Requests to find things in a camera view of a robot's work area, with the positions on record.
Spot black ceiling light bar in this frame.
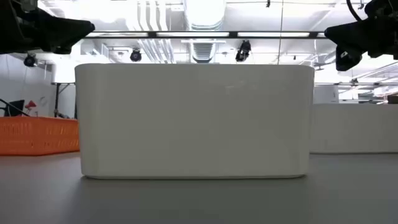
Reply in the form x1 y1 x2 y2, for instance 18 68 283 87
85 30 327 40

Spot grey table mat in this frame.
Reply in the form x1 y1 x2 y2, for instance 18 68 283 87
0 151 398 224

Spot table with black legs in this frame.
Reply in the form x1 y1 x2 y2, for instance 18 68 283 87
51 82 77 119

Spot ceiling air vent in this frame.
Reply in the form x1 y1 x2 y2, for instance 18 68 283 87
190 42 216 64

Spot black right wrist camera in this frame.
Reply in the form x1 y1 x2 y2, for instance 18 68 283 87
365 0 398 18

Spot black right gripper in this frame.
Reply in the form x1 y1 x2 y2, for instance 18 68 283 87
324 15 398 72

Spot black ceiling spotlight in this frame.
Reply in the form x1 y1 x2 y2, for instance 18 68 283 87
129 49 143 63
23 53 38 68
235 39 252 63

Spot orange plastic basket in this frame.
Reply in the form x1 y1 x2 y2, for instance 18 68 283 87
0 116 80 156

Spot white plastic basket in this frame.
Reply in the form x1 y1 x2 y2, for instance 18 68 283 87
74 63 315 180

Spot black monitor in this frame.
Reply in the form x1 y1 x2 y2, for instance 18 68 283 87
0 98 31 118

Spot silver round ventilation duct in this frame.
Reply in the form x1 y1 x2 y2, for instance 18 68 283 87
183 0 227 31

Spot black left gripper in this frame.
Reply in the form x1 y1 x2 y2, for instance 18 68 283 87
0 0 96 55

